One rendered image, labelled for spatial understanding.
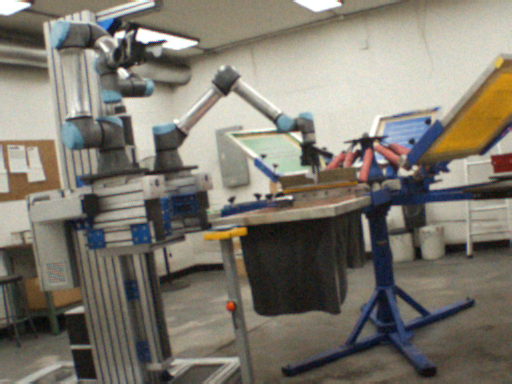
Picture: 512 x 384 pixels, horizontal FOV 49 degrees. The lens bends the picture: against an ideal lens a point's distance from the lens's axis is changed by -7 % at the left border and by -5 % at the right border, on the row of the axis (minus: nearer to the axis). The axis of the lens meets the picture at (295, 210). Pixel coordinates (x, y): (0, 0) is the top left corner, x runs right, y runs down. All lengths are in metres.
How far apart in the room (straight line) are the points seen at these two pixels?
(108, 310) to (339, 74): 5.24
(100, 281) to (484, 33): 5.40
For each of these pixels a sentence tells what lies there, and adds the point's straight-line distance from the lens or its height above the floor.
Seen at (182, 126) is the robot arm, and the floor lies 1.47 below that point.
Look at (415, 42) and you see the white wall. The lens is 7.22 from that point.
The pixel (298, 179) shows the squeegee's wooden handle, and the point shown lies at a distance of 3.05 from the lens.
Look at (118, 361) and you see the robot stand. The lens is 2.89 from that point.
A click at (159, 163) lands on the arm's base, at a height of 1.29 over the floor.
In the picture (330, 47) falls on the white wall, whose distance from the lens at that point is 7.53.
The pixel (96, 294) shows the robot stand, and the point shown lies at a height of 0.72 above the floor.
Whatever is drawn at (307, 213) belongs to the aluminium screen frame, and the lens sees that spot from 2.43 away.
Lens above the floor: 1.12
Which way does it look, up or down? 3 degrees down
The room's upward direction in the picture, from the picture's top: 8 degrees counter-clockwise
